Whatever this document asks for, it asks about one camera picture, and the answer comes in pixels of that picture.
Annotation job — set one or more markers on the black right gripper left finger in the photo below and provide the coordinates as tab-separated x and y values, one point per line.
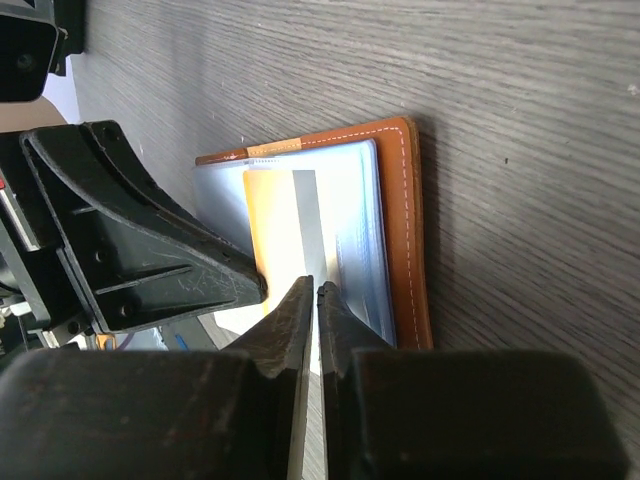
272	402

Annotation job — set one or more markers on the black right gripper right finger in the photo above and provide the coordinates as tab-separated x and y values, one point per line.
341	335

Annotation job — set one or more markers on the brown leather card holder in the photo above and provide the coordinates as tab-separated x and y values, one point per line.
359	187

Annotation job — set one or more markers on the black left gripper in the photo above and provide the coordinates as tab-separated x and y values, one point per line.
88	236

